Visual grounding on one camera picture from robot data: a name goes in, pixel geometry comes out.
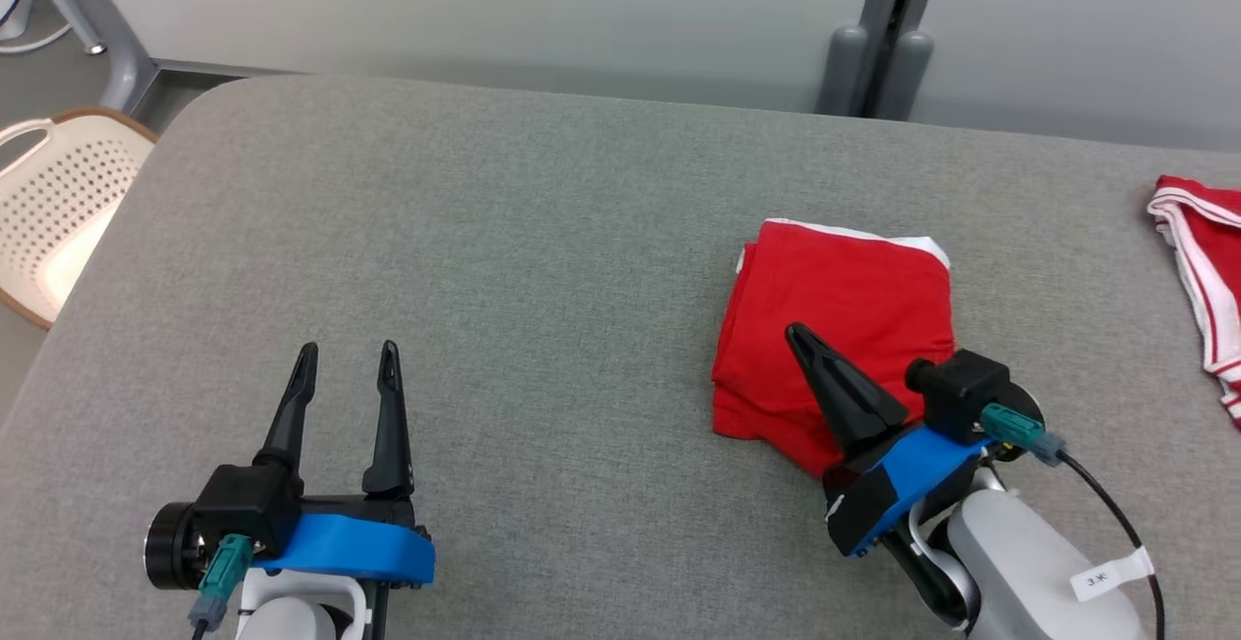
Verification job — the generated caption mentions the red shorts with white bands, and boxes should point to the red shorts with white bands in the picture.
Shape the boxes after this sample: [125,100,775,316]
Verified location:
[711,218,958,479]

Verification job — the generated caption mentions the grey metal partition post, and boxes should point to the grey metal partition post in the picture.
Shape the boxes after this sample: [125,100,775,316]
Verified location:
[817,0,953,122]

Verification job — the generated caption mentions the right black cable, teal plug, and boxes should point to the right black cable, teal plug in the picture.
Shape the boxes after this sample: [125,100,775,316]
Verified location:
[979,402,1166,640]

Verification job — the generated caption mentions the red lettered jersey shirt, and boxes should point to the red lettered jersey shirt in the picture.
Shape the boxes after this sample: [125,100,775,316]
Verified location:
[1146,175,1241,428]

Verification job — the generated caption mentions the right gripper with blue mount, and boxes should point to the right gripper with blue mount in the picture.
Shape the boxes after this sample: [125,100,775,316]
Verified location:
[783,322,992,634]

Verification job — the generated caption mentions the cream perforated laundry basket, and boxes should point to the cream perforated laundry basket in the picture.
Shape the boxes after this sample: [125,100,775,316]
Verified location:
[0,107,158,331]

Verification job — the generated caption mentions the black cable, teal plug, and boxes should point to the black cable, teal plug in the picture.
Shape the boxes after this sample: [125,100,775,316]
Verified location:
[979,402,1166,640]
[187,533,255,640]

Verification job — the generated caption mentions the left black cable, teal plug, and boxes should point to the left black cable, teal plug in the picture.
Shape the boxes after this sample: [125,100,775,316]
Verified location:
[187,533,255,640]

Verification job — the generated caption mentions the tangled floor cables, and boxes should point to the tangled floor cables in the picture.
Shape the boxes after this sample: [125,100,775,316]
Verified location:
[0,0,77,57]

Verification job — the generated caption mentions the left gripper with blue mount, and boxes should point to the left gripper with blue mount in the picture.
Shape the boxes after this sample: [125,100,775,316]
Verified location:
[143,340,436,640]

